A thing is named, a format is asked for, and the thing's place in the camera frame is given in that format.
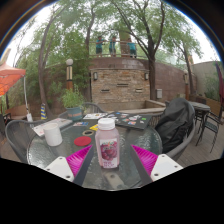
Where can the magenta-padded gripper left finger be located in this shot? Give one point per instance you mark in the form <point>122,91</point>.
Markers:
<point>58,166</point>

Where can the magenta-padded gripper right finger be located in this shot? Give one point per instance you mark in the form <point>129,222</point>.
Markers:
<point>165,166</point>

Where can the pink juice bottle white cap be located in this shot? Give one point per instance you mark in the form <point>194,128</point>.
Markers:
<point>107,146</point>

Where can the white ceramic cup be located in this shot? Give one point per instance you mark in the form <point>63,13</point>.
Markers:
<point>52,135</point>

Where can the flat round red coaster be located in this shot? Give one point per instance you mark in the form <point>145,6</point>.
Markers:
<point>82,141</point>

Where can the silver laptop with stickers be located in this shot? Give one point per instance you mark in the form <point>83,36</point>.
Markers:
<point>50,126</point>

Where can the black jacket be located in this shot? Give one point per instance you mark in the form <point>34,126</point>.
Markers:
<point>175,123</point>

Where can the small colourful card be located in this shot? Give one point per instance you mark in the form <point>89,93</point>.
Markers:
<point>80,124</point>

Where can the yellow card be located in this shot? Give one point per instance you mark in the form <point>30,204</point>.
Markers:
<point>94,127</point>

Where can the black laptop with stickers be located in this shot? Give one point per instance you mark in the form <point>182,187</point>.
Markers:
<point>133,120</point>

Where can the blue yellow striped cone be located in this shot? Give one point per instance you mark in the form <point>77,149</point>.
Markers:
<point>43,111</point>

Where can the black metal chair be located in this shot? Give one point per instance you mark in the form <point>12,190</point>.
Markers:
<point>211,125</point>

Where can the white sticker sheet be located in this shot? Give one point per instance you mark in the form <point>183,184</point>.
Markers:
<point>95,116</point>

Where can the green plant in teal pot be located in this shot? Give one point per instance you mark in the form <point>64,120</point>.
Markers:
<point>73,100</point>

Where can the wooden bench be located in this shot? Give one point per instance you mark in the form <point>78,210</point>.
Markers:
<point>16,111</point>

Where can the round dark patio table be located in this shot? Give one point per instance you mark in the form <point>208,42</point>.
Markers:
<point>201,106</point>

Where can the grey electrical box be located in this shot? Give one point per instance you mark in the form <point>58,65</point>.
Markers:
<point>159,93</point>

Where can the leaning tree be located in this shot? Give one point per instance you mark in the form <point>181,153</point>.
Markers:
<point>41,73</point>

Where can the orange canopy with white pole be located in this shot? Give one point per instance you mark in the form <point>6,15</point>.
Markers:
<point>10,76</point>

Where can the person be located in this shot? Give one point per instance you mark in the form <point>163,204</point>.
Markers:
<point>112,45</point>
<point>99,45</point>
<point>132,46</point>

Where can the wooden lamp post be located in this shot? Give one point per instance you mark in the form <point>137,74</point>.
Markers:
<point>186,86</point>

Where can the striped lamp post white globe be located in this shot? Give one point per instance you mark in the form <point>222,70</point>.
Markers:
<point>69,78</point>

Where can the tree beside stone wall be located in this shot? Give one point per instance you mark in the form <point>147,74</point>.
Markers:
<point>152,76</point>

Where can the wall lantern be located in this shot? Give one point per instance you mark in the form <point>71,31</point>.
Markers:
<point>146,76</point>
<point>95,76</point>

